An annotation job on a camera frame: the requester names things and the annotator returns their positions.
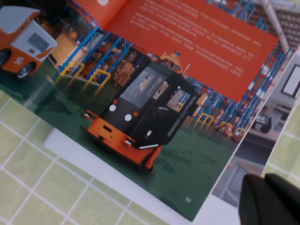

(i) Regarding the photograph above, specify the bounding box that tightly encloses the green checkered tablecloth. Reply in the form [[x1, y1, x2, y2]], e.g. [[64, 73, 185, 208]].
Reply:
[[0, 89, 300, 225]]

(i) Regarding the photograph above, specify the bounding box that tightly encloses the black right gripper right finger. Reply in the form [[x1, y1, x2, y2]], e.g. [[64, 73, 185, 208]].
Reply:
[[263, 172, 300, 225]]

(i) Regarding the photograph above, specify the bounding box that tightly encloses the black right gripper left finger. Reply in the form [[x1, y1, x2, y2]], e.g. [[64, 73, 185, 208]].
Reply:
[[238, 174, 270, 225]]

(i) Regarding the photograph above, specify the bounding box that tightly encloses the colourful printed brochure book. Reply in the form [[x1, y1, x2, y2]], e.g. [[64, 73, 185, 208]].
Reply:
[[0, 0, 300, 225]]

